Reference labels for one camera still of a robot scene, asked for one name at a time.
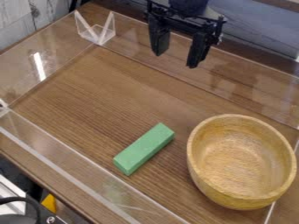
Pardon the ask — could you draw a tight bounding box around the black cable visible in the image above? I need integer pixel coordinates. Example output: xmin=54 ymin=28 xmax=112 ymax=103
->
xmin=0 ymin=196 xmax=42 ymax=224

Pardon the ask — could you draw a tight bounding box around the clear acrylic corner bracket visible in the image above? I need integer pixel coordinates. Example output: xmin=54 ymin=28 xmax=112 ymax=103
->
xmin=73 ymin=11 xmax=116 ymax=46

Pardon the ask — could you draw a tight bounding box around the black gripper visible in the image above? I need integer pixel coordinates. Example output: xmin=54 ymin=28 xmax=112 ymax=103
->
xmin=145 ymin=0 xmax=226 ymax=68

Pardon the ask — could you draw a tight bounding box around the light wooden bowl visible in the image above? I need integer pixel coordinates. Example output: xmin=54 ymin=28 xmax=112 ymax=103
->
xmin=185 ymin=114 xmax=296 ymax=211

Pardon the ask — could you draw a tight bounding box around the clear acrylic enclosure wall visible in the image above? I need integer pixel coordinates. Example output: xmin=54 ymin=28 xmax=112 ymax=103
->
xmin=0 ymin=4 xmax=299 ymax=224

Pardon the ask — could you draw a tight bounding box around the green rectangular block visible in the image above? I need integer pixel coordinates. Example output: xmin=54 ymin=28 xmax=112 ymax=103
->
xmin=113 ymin=123 xmax=174 ymax=176

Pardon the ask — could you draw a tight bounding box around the black device with yellow part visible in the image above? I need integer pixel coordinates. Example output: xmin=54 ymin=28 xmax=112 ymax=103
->
xmin=0 ymin=156 xmax=85 ymax=224

